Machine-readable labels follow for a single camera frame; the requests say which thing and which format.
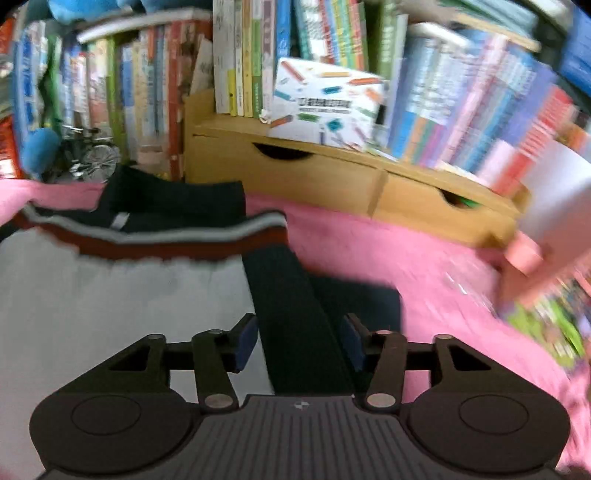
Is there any row of tall children's books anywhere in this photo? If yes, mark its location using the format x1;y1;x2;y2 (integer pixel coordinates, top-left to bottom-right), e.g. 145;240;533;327
11;9;215;181

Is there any round blue plush cushion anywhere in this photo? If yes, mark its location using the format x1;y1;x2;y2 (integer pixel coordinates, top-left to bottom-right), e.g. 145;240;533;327
21;128;63;178

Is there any navy and white zip jacket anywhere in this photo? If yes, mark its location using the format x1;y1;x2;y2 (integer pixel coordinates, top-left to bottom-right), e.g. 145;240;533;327
0;164;402;480

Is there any wooden drawer organiser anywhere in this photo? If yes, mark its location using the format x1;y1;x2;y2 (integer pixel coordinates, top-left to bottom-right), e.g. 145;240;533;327
184;90;532;247

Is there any white board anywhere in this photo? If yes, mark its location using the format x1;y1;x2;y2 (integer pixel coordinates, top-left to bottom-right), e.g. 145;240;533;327
517;138;591;250

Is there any large red plastic crate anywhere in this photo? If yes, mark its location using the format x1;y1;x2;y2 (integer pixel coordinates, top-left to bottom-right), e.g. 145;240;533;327
0;115;21;181

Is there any pink miniature dollhouse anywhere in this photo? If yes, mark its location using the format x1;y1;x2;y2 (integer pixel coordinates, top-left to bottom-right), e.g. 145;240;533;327
499;231;591;370

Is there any clear plastic jar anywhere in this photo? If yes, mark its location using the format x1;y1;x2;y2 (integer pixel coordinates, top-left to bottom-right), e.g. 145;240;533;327
139;145;171;176

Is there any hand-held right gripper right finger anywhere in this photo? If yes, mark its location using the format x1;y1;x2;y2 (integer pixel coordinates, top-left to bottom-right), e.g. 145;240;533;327
340;314;506;413

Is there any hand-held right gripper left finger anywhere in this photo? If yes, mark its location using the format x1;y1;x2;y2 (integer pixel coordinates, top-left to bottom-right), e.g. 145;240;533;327
92;314;258;412

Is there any blue cardboard box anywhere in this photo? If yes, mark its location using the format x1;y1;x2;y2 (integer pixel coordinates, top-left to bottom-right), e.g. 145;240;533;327
556;9;591;97

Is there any miniature black bicycle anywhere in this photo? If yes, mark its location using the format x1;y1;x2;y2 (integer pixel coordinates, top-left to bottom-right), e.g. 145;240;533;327
51;124;122;183

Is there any pink rabbit-print blanket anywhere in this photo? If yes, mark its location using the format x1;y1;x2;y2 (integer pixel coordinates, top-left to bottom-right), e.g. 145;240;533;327
0;178;591;467

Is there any clear plastic bag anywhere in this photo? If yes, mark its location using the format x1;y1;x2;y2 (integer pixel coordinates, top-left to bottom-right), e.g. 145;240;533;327
443;263;499;315

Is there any row of thin colourful books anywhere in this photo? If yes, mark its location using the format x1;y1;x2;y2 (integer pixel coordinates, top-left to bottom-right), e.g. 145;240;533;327
212;0;409;118

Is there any row of pastel-spine books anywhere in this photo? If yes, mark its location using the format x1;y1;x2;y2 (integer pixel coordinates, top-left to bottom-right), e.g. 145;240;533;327
388;23;578;195

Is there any large blue white plush toy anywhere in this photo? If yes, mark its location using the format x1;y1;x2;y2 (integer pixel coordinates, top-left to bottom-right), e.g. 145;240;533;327
48;0;139;24

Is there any white pencil-print box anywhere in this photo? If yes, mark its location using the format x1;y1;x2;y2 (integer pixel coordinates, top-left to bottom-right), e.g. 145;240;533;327
268;58;389;151

